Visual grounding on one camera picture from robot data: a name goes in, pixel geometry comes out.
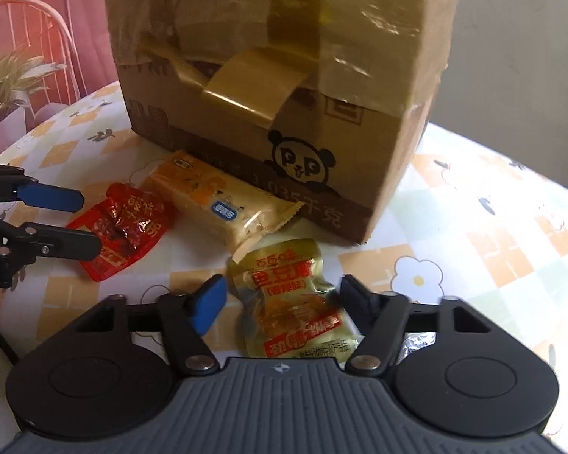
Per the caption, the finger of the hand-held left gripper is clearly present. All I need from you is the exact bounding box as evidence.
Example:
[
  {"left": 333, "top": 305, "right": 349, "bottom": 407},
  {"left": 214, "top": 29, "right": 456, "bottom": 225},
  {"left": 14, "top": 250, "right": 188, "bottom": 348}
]
[
  {"left": 0, "top": 210, "right": 102, "bottom": 263},
  {"left": 0, "top": 162, "right": 85, "bottom": 213}
]

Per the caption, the wall poster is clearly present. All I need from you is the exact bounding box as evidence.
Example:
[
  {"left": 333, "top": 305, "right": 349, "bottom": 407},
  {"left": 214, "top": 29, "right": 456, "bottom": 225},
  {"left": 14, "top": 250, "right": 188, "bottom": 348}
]
[{"left": 0, "top": 0, "right": 124, "bottom": 152}]

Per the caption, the yellow clear snack pouch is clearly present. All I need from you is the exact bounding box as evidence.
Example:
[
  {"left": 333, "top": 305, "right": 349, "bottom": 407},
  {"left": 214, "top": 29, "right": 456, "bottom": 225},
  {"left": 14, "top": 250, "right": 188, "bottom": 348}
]
[{"left": 227, "top": 239, "right": 363, "bottom": 359}]

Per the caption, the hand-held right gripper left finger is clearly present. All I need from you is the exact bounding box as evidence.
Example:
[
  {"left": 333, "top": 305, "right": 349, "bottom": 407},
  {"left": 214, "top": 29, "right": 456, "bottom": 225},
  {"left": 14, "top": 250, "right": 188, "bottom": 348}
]
[{"left": 73, "top": 274, "right": 227, "bottom": 374}]

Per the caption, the black cable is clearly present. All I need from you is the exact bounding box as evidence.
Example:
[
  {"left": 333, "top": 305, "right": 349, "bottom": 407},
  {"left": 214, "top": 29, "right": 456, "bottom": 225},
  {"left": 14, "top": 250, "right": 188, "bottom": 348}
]
[{"left": 0, "top": 305, "right": 20, "bottom": 366}]

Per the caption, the yellow cake packet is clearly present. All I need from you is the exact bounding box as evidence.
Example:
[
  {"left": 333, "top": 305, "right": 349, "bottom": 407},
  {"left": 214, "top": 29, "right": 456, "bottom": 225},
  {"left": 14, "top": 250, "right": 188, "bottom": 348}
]
[{"left": 142, "top": 150, "right": 306, "bottom": 250}]

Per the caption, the taped cardboard box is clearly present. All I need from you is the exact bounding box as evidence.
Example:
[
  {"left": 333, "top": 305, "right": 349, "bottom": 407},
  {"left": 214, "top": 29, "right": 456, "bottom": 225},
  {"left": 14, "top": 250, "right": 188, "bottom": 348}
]
[{"left": 101, "top": 0, "right": 465, "bottom": 245}]

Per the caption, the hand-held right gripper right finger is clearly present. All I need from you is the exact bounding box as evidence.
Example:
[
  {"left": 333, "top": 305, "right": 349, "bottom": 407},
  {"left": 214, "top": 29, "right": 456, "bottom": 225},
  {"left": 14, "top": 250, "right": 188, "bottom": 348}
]
[{"left": 341, "top": 274, "right": 494, "bottom": 374}]

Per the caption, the red snack pouch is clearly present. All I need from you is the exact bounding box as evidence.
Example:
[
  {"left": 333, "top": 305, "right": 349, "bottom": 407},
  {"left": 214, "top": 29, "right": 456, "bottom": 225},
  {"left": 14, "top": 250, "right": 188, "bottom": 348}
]
[{"left": 66, "top": 182, "right": 176, "bottom": 283}]

